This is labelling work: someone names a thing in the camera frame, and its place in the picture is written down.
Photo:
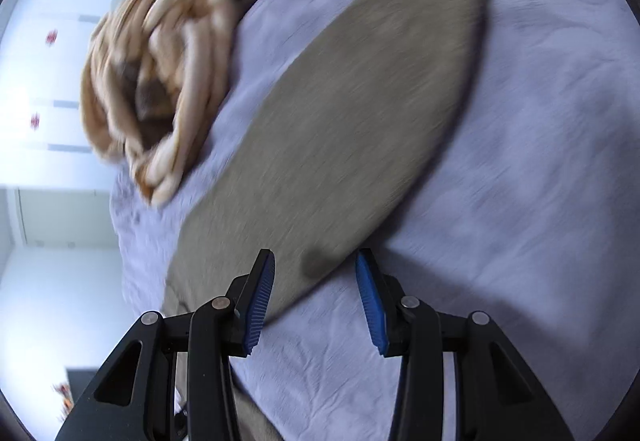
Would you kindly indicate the beige striped fleece blanket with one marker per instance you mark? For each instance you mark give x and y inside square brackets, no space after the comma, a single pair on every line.
[160,86]

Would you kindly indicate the olive green knit sweater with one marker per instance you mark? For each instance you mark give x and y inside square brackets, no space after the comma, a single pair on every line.
[360,121]

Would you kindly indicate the red door decoration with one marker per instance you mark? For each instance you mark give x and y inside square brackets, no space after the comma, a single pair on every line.
[35,120]
[50,37]

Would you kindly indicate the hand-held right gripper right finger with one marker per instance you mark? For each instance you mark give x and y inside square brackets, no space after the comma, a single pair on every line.
[371,301]

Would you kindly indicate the white wardrobe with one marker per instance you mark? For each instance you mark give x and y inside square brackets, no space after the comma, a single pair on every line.
[45,146]

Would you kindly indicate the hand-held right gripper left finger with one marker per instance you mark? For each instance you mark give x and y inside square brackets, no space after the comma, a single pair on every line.
[260,301]

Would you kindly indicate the lavender embossed bed blanket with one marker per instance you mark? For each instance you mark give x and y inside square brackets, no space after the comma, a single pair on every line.
[500,221]

